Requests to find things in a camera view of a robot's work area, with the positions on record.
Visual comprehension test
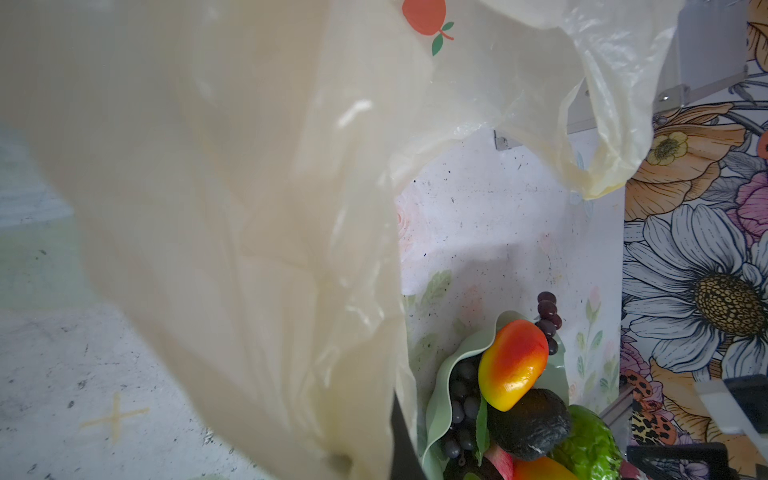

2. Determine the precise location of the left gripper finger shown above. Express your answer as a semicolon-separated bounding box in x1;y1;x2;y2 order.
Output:
390;396;426;480

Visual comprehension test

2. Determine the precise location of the translucent plastic bag orange print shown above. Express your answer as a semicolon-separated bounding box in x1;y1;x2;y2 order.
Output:
1;1;682;479

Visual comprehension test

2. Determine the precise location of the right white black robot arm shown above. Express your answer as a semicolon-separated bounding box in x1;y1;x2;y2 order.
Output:
626;374;767;479

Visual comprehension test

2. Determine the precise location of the green leaf fruit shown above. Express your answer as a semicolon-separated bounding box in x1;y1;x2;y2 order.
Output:
475;397;491;466

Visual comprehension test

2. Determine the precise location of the dark purple grape bunch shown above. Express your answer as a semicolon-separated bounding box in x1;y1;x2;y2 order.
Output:
443;291;562;459

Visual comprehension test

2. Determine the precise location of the red yellow mango lower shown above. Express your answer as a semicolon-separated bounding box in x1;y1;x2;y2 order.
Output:
513;457;578;480

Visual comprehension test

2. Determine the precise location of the red yellow mango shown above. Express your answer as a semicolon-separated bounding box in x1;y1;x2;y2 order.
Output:
513;457;578;480
478;319;549;412

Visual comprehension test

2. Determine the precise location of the dark avocado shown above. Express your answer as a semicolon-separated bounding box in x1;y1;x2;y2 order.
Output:
487;388;572;461

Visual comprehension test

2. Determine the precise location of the red yellow mango upper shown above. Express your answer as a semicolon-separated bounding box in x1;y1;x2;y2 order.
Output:
478;319;549;412

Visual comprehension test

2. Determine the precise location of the light green wavy plate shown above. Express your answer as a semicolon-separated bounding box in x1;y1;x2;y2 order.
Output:
419;310;570;480

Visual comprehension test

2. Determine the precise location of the silver metal first aid case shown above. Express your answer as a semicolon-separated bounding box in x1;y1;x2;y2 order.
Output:
479;1;747;150

